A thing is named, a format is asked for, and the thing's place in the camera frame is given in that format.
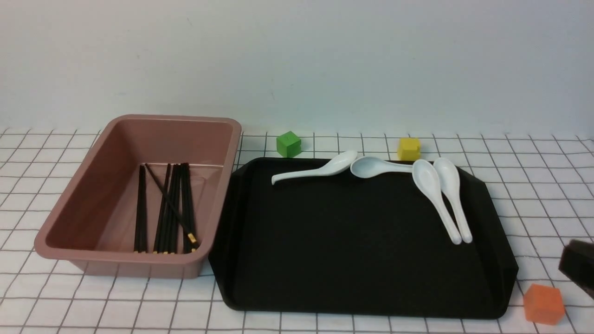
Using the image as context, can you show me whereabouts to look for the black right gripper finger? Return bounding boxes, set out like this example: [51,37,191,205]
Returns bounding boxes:
[558,239,594,298]

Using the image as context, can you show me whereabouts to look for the black chopstick gold band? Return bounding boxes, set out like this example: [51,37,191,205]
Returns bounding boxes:
[181,163,196,239]
[143,163,199,252]

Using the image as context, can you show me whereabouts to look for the orange foam cube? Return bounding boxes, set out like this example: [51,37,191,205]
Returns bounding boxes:
[523,283,566,326]

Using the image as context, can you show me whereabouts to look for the white grid tablecloth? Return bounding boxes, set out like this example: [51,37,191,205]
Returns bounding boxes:
[0,127,593,334]

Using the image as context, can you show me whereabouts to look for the white ceramic spoon rightmost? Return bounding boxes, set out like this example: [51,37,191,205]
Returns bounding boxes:
[433,157,473,244]

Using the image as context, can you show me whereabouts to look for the white ceramic spoon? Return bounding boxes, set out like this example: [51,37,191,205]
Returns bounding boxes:
[433,157,473,244]
[350,156,413,179]
[271,150,358,185]
[412,159,462,245]

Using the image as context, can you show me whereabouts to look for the yellow foam cube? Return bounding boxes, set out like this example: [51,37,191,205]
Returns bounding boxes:
[397,137,421,161]

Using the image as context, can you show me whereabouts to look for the black plastic tray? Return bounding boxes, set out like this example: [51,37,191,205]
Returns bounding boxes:
[209,158,518,319]

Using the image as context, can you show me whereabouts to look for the white ceramic spoon leftmost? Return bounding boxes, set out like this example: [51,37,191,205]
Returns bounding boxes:
[271,150,358,185]

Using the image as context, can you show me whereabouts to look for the green foam cube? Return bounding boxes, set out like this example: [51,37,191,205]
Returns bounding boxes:
[276,131,302,158]

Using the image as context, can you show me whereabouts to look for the black chopstick middle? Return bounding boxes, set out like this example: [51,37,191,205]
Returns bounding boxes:
[153,164,171,254]

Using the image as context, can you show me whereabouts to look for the black chopstick far left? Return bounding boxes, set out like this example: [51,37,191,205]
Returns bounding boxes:
[134,165,145,253]

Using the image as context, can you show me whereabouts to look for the pink plastic bin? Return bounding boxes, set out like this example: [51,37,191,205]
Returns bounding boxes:
[34,115,242,279]

